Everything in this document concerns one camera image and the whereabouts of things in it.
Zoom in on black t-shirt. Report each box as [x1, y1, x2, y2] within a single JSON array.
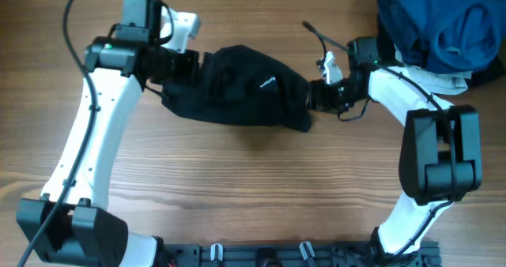
[[160, 45, 312, 132]]

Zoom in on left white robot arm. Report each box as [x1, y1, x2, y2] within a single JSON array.
[[16, 0, 201, 266]]

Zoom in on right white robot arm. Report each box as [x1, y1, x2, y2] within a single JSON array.
[[310, 37, 482, 261]]

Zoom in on white folded garment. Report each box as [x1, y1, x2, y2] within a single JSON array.
[[395, 47, 472, 96]]

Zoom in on blue garment on pile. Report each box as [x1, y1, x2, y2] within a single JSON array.
[[377, 0, 505, 73]]

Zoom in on black garment under pile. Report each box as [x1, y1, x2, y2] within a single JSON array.
[[377, 17, 505, 88]]

